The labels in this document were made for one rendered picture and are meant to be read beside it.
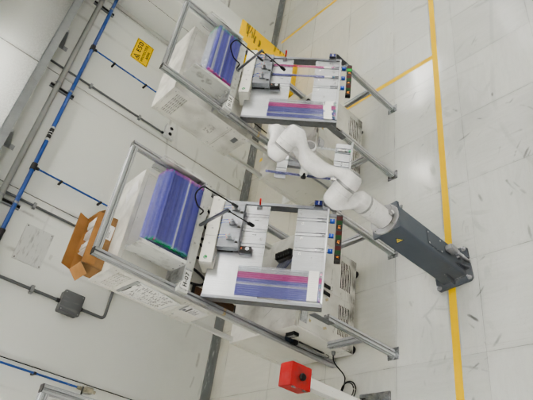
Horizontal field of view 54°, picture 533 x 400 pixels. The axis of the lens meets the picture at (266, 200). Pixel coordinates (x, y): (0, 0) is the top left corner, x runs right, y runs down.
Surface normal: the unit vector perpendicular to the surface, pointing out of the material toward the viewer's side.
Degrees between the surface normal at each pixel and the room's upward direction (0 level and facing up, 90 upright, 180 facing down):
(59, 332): 90
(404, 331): 0
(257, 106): 44
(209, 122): 90
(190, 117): 90
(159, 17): 90
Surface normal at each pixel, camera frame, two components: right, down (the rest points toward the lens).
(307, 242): -0.07, -0.58
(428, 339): -0.73, -0.47
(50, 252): 0.67, -0.35
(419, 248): -0.06, 0.77
